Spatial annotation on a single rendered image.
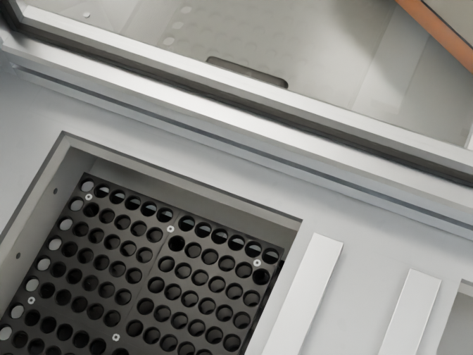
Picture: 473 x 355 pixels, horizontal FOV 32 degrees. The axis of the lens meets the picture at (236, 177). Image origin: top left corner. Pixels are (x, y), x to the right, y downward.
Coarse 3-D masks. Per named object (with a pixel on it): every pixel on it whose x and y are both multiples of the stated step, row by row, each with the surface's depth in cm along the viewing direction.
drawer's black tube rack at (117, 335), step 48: (48, 240) 64; (96, 240) 67; (144, 240) 63; (192, 240) 63; (48, 288) 65; (96, 288) 62; (144, 288) 62; (192, 288) 61; (240, 288) 61; (48, 336) 61; (96, 336) 60; (144, 336) 60; (192, 336) 60; (240, 336) 59
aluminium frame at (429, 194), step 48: (0, 0) 58; (0, 48) 62; (48, 48) 61; (96, 96) 62; (144, 96) 58; (192, 96) 58; (240, 144) 59; (288, 144) 56; (336, 144) 55; (384, 192) 55; (432, 192) 53
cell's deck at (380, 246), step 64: (0, 128) 63; (64, 128) 63; (128, 128) 62; (0, 192) 61; (256, 192) 59; (320, 192) 59; (0, 256) 61; (384, 256) 56; (448, 256) 56; (320, 320) 55; (384, 320) 54
